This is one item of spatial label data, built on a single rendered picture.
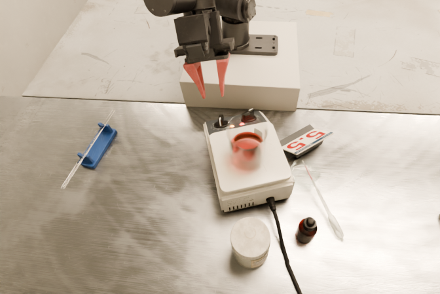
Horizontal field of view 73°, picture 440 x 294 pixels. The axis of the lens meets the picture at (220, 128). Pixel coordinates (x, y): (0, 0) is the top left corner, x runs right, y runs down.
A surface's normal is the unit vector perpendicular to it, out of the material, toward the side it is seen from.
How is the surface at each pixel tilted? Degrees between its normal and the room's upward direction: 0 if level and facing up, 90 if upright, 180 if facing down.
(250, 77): 4
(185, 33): 60
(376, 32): 0
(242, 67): 4
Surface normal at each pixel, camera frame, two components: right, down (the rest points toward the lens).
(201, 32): -0.10, 0.40
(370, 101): -0.07, -0.59
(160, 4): -0.49, 0.41
